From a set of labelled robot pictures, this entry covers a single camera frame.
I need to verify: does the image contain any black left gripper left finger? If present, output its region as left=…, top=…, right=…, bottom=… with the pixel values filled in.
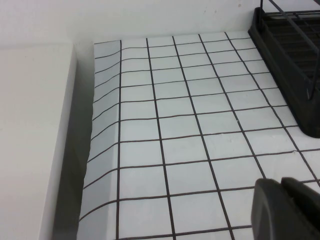
left=251, top=177, right=295, bottom=240

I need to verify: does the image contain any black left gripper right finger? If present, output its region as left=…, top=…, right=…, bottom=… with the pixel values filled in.
left=281, top=176, right=320, bottom=240

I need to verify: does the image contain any white black-grid tablecloth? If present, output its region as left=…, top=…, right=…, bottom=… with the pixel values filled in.
left=78, top=31, right=320, bottom=240

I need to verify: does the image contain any black plastic drip tray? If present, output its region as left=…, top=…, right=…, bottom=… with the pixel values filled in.
left=247, top=6, right=320, bottom=139

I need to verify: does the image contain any black wire dish rack frame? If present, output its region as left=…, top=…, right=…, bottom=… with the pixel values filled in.
left=258, top=0, right=320, bottom=101

